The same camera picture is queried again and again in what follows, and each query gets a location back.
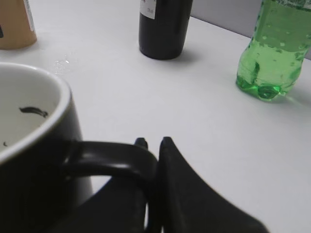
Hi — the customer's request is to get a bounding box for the black ceramic mug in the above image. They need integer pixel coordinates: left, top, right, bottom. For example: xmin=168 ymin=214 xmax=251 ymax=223
xmin=0 ymin=63 xmax=159 ymax=233

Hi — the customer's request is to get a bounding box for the dark red wine bottle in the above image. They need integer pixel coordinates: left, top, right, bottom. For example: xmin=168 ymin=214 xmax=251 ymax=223
xmin=138 ymin=0 xmax=193 ymax=60

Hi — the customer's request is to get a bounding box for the NFC orange juice bottle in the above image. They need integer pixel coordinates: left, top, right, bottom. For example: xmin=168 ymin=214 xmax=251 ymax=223
xmin=0 ymin=0 xmax=37 ymax=50

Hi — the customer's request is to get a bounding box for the green plastic soda bottle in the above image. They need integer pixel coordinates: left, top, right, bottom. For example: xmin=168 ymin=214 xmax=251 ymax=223
xmin=236 ymin=0 xmax=311 ymax=101

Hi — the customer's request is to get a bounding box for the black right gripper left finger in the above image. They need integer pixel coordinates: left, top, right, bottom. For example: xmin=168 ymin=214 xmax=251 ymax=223
xmin=52 ymin=137 xmax=149 ymax=233

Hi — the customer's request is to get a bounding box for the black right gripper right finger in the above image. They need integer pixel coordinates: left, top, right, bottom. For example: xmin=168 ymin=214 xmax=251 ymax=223
xmin=147 ymin=137 xmax=268 ymax=233

